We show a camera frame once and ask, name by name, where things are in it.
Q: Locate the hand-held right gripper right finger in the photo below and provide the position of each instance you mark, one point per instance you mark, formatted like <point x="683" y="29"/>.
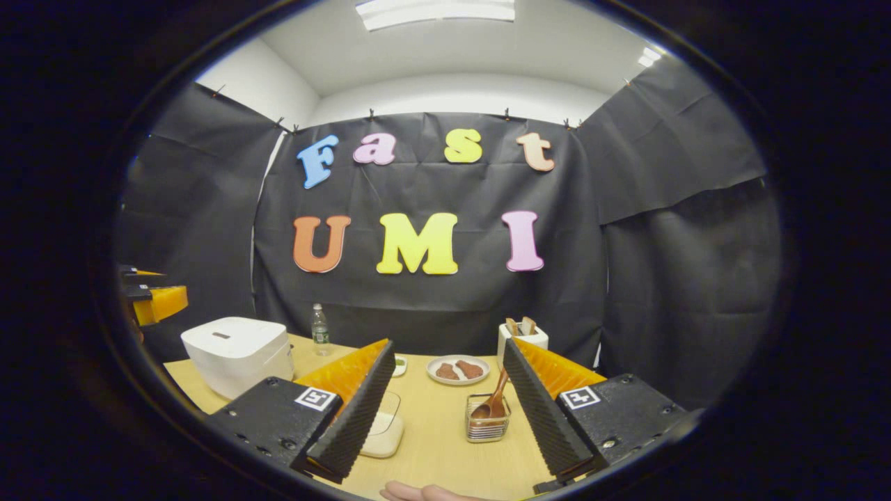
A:
<point x="543" y="417"/>

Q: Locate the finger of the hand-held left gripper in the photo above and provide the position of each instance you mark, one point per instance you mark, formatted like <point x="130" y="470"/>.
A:
<point x="167" y="303"/>
<point x="136" y="275"/>

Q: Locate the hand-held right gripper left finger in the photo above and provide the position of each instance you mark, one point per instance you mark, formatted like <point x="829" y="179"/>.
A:
<point x="355" y="417"/>

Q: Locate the clear rice container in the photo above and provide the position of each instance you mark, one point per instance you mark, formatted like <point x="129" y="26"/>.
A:
<point x="386" y="435"/>

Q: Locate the brown wooden spoon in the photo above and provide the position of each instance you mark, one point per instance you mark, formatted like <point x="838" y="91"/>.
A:
<point x="498" y="393"/>

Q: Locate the white rice cooker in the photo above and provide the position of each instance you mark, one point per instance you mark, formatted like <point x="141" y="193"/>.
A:
<point x="237" y="355"/>

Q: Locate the white divided grain dish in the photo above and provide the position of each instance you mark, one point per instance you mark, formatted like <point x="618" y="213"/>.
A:
<point x="400" y="366"/>

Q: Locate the white toaster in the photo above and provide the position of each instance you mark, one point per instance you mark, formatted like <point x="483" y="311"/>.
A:
<point x="525" y="340"/>

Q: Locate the brown meat piece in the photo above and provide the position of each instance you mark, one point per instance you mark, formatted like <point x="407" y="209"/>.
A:
<point x="447" y="371"/>
<point x="470" y="369"/>

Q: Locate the clear plastic water bottle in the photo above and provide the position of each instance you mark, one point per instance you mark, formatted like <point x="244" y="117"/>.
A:
<point x="320" y="334"/>

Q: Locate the white round plate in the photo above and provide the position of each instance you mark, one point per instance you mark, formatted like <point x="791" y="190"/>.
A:
<point x="433" y="371"/>

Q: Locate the toast slice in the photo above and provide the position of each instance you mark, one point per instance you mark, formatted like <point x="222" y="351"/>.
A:
<point x="528" y="325"/>
<point x="513" y="328"/>

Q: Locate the small ceiling light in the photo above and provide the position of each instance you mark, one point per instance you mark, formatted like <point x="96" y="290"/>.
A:
<point x="649" y="56"/>

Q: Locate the long ceiling light panel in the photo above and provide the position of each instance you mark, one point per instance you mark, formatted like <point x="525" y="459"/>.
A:
<point x="435" y="12"/>

